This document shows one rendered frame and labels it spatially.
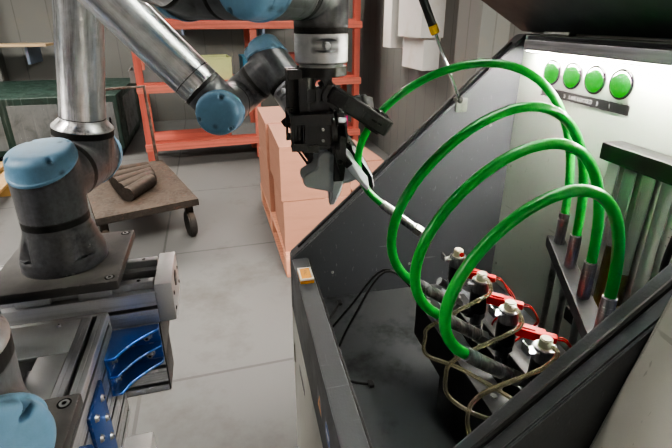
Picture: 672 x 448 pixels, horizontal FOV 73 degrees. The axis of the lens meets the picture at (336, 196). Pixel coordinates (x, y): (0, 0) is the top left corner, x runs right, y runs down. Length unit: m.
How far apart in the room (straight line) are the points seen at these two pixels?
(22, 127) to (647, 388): 5.77
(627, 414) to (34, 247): 0.92
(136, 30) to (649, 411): 0.82
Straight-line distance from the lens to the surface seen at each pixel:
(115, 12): 0.83
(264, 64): 0.91
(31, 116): 5.85
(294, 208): 2.66
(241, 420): 2.03
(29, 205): 0.96
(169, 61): 0.81
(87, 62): 1.02
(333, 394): 0.75
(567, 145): 0.63
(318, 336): 0.85
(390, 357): 1.00
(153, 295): 0.99
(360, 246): 1.11
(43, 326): 1.04
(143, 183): 3.43
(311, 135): 0.65
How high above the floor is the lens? 1.49
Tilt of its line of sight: 22 degrees down
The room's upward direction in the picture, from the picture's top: straight up
